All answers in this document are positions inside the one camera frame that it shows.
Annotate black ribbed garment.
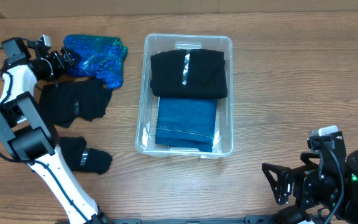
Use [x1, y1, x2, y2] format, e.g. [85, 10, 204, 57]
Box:
[150, 49, 228, 99]

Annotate black taped garment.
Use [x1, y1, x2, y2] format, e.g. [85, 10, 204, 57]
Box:
[39, 79, 112, 128]

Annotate small black garment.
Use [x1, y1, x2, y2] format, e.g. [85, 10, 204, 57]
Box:
[59, 137, 112, 175]

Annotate clear plastic storage bin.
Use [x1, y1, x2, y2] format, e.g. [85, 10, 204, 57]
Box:
[135, 34, 234, 159]

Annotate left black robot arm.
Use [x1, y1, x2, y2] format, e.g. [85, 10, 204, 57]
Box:
[0, 35, 112, 224]

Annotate blue denim jeans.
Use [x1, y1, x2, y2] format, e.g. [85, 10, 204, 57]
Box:
[155, 97, 218, 152]

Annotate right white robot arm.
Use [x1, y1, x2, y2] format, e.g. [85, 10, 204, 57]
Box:
[262, 126, 358, 223]

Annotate blue green sparkly fabric bundle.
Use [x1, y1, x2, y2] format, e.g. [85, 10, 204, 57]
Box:
[63, 34, 128, 90]

